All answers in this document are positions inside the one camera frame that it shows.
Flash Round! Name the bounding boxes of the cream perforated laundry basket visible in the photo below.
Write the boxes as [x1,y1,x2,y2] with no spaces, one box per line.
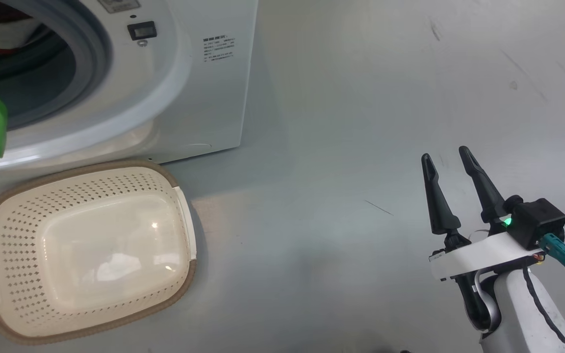
[0,159,198,345]

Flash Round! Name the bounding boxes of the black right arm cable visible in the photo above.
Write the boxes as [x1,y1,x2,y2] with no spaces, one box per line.
[522,267,565,353]

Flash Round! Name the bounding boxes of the grey warning sticker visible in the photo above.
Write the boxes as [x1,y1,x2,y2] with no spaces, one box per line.
[97,0,141,14]

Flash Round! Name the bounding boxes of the white front-load washing machine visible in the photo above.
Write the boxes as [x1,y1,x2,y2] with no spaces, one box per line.
[0,0,258,206]

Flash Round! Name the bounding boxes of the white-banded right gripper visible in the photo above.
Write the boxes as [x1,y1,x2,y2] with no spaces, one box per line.
[421,146,545,333]

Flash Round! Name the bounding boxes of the small printed text label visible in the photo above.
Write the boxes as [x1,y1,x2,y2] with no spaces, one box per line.
[202,35,235,62]

